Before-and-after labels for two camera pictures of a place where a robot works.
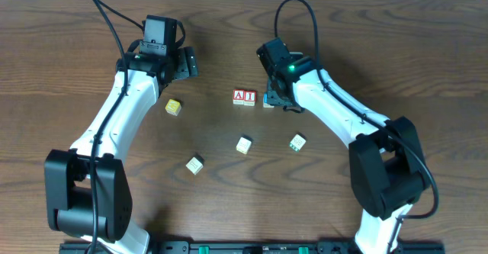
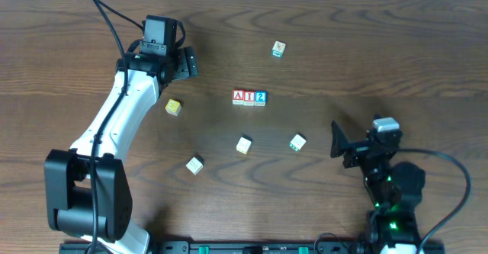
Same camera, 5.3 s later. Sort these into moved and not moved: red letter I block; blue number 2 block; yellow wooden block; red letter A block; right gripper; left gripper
Moved: right gripper; blue number 2 block
Not moved: red letter A block; red letter I block; left gripper; yellow wooden block
